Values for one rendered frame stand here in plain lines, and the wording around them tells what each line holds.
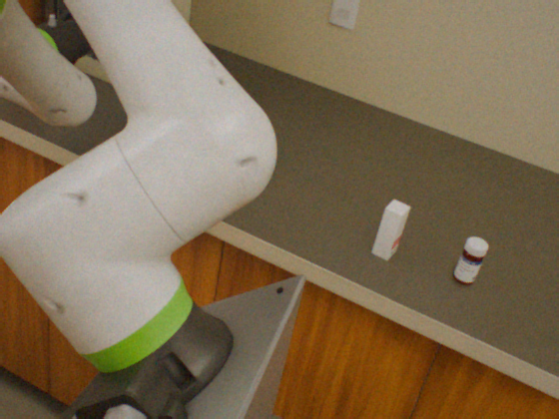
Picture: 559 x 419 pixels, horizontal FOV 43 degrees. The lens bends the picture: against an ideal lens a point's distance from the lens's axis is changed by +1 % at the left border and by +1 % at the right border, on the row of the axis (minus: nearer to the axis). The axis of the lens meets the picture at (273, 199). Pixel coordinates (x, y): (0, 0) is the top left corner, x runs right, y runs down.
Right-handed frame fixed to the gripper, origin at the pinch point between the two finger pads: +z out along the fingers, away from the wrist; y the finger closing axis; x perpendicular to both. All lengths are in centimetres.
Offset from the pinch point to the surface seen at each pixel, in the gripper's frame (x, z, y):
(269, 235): 20, -22, -51
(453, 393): 36, -21, -92
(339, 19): 2, 48, -31
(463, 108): 14, 49, -68
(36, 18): 12.0, 6.7, 31.7
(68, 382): 95, -21, -3
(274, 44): 15, 49, -13
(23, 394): 115, -19, 15
